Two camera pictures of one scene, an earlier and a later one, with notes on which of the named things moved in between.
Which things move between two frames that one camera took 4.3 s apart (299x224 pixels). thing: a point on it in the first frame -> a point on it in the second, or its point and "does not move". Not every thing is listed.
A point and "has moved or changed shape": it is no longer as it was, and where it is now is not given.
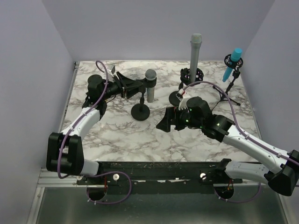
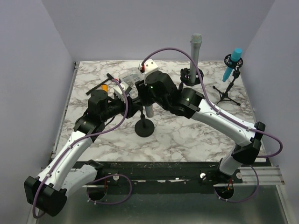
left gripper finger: [128, 82] -> [135, 101]
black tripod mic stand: [236, 74] does not move
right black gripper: [173, 113] -> [143, 92]
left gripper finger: [133, 90] -> [131, 111]
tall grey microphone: [195, 40] does not move
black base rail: [159, 173] does not move
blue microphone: [236, 57] does not move
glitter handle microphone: [150, 74] has moved or changed shape
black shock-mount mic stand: [185, 79] does not move
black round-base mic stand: [141, 111] has moved or changed shape
